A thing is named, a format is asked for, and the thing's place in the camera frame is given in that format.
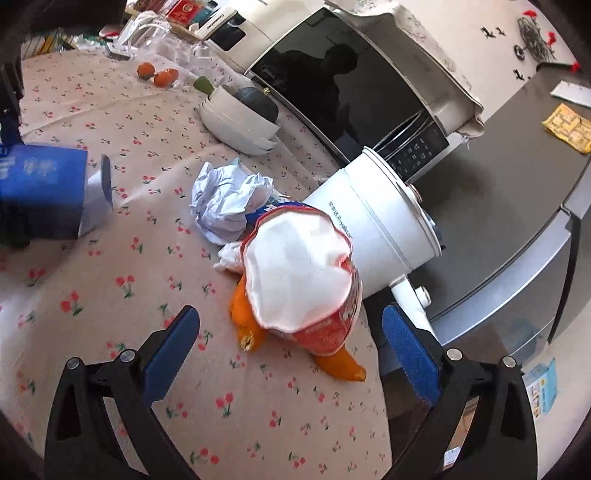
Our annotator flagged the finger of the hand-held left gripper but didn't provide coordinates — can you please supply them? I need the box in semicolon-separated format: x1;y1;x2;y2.
0;222;34;251
0;62;24;146

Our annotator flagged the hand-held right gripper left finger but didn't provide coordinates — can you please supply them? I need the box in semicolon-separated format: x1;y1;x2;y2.
44;305;201;480

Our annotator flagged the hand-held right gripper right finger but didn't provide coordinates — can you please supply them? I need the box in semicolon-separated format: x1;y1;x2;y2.
381;302;541;480

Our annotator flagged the blue drink carton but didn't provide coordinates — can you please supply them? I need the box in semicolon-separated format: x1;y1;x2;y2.
0;142;114;241

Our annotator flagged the red and white snack bag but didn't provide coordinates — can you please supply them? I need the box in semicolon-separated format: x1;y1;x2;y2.
240;203;363;358

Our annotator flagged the white paper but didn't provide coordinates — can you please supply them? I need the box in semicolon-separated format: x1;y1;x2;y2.
191;157;278;245

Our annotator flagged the orange peel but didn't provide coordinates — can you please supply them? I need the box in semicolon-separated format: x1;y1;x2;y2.
229;274;368;384

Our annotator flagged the cardboard box with white label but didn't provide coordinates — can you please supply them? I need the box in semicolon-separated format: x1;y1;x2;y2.
441;397;481;472

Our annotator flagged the white tissue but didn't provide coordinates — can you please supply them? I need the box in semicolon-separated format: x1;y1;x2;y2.
213;240;247;273

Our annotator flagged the floral tablecloth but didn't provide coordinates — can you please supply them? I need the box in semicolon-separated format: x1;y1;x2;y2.
0;46;393;480

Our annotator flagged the blue and white box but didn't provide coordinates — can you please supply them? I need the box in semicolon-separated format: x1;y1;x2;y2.
524;357;559;418

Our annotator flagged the white electric pot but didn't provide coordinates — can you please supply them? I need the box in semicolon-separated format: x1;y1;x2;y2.
302;147;446;342

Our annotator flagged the white kettle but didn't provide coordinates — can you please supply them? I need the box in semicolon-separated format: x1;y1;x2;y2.
108;11;174;61

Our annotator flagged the grey refrigerator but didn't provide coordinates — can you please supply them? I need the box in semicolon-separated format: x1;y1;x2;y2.
379;60;591;365

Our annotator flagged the red box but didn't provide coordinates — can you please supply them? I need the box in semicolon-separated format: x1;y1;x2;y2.
166;0;204;24

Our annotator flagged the stack of white bowls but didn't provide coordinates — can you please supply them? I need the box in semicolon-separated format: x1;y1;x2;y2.
199;84;281;156

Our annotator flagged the white kitchen appliance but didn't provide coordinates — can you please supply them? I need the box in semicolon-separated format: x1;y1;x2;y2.
198;0;333;72

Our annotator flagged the dark green squash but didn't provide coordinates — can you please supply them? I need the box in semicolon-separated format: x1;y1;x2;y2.
233;87;280;123

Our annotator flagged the white microwave oven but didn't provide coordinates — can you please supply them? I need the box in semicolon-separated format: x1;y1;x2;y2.
245;7;485;185

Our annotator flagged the yellow paper note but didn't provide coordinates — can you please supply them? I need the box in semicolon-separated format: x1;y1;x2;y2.
542;102;591;154

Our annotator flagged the white paper note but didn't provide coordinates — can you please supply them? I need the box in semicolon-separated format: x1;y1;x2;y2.
550;80;591;107

